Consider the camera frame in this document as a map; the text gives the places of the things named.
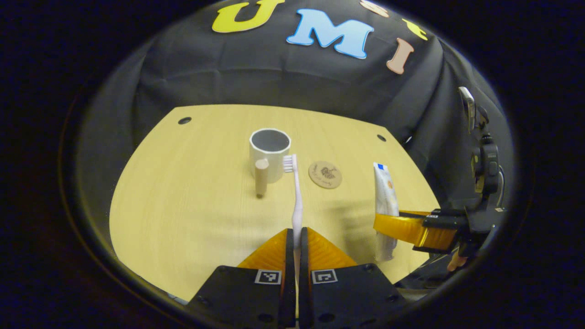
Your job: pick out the round wooden coaster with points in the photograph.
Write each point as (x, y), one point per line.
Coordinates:
(325, 174)

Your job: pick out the white toothpaste tube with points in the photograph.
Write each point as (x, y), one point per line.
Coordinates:
(385, 192)

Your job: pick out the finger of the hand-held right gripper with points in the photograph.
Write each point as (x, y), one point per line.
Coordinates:
(448, 212)
(411, 230)

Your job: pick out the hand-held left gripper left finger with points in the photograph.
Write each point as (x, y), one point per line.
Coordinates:
(289, 283)

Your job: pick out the wooden desktop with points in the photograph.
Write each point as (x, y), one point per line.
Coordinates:
(192, 205)

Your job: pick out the white toothbrush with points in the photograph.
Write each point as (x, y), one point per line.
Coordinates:
(297, 201)

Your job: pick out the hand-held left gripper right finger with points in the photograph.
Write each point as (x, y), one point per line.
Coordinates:
(304, 292)

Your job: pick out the black backdrop cloth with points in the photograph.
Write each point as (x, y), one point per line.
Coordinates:
(274, 73)

